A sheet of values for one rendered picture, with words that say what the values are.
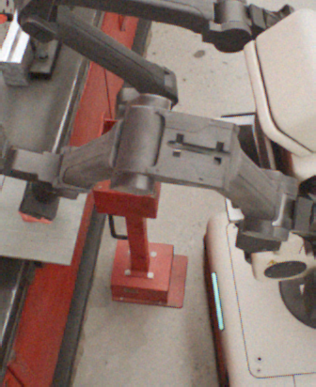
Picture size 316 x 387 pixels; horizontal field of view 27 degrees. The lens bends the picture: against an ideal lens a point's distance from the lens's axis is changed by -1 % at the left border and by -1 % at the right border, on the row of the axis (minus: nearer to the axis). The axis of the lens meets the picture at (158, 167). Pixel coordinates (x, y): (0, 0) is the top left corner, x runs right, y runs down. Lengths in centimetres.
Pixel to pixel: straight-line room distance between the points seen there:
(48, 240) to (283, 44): 60
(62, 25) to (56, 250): 44
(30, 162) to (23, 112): 55
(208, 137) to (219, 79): 211
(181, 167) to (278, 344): 134
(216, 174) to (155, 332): 160
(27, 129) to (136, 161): 94
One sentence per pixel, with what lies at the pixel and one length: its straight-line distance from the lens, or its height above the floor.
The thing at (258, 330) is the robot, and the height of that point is 28.
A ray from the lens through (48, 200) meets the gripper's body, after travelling 123.
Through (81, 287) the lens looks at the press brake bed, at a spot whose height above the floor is 5.
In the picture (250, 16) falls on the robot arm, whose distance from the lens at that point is 131.
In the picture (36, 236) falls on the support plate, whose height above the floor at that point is 100.
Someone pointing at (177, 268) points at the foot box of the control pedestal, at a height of 1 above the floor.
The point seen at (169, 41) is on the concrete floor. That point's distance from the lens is 297.
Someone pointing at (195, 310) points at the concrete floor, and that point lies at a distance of 232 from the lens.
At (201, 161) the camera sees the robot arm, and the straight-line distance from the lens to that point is 72.
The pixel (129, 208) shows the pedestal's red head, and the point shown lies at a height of 71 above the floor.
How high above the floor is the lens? 218
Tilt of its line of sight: 58 degrees down
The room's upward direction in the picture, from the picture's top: 2 degrees counter-clockwise
